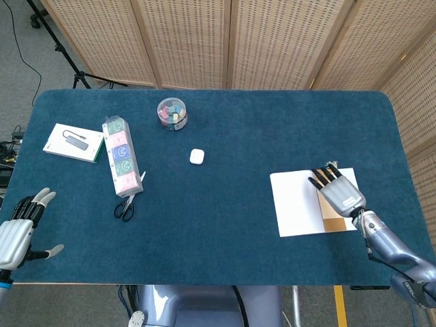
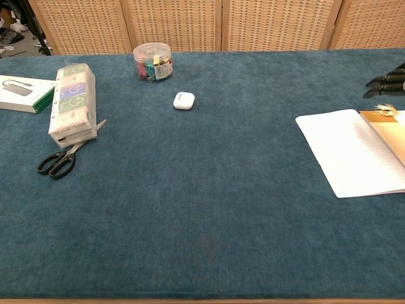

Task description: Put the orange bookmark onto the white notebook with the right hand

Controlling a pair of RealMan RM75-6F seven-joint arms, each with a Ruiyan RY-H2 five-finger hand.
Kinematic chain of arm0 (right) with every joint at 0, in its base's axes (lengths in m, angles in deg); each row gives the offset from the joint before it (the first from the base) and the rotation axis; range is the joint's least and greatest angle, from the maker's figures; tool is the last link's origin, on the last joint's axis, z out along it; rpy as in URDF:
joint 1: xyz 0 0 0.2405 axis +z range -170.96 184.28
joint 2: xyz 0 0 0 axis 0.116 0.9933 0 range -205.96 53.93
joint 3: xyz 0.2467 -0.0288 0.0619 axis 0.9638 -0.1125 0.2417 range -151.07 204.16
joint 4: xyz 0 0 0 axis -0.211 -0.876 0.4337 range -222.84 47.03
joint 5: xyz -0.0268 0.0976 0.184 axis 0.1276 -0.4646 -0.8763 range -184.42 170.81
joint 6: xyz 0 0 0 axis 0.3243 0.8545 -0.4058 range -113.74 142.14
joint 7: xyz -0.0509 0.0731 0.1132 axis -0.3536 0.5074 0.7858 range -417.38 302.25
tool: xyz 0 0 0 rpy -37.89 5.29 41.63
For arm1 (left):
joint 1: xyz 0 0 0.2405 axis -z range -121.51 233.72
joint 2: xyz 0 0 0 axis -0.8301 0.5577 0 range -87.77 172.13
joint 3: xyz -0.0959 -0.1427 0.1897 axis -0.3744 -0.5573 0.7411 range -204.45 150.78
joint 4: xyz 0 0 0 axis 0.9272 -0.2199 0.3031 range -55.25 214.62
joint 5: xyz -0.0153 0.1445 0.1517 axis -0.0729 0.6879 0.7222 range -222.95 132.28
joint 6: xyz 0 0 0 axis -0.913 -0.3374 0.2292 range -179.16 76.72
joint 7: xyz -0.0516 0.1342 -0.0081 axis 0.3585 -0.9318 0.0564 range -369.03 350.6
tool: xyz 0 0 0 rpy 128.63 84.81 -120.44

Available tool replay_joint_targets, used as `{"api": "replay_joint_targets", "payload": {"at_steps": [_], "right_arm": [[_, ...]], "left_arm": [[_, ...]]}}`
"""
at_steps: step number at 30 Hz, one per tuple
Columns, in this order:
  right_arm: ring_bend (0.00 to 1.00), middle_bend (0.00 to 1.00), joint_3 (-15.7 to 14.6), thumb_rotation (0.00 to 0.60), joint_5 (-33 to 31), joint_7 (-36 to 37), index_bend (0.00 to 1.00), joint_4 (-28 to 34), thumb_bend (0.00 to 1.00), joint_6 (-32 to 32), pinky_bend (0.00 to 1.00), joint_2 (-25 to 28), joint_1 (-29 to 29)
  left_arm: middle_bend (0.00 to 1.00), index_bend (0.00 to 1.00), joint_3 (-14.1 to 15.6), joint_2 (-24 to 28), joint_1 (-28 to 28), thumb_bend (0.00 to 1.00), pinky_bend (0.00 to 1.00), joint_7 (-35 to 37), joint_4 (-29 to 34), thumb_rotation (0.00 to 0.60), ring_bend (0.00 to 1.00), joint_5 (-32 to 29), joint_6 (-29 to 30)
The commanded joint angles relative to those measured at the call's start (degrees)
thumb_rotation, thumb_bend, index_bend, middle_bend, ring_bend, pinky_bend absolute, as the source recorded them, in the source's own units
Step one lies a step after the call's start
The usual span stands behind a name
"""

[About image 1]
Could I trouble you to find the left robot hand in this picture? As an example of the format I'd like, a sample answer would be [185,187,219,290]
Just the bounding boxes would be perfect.
[0,187,65,272]

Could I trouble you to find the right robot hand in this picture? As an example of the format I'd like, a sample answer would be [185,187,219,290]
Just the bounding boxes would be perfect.
[308,166,368,217]

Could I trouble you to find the orange cream tasselled bookmark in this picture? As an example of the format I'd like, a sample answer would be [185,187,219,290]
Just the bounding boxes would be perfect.
[318,160,348,232]

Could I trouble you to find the small white case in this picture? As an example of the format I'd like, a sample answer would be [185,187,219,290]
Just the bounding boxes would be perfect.
[189,148,206,166]

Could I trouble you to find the white USB hub box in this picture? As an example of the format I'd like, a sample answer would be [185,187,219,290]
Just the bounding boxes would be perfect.
[42,123,105,164]

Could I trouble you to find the metal table leg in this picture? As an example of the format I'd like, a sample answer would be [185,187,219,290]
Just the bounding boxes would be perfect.
[292,285,302,327]

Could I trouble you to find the teal blue table cloth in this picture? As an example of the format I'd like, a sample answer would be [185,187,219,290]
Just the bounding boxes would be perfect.
[0,89,433,286]

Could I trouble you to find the colourful wrapped tissue pack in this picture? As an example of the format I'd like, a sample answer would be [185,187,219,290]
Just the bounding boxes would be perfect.
[102,114,144,198]

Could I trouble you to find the wicker folding screen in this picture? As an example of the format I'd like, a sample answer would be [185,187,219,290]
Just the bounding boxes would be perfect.
[40,0,436,212]

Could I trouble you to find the grey blue robot torso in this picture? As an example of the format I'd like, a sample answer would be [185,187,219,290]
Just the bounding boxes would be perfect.
[127,285,283,327]

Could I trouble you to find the clear jar of colourful clips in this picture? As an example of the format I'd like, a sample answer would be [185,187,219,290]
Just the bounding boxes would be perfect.
[157,97,189,131]

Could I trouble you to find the black tripod stand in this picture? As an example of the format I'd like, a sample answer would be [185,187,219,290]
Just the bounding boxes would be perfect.
[25,0,129,90]

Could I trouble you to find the black caster wheel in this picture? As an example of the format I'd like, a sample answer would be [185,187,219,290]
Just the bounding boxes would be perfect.
[30,8,50,29]

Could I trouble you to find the bundle of cables and plugs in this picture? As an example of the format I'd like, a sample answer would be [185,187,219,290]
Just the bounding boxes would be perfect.
[0,125,25,188]

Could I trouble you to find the black handled scissors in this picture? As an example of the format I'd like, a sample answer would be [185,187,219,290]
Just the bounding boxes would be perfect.
[113,170,146,222]

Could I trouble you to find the black floor cable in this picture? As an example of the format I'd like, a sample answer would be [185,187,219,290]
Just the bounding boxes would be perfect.
[5,0,42,106]

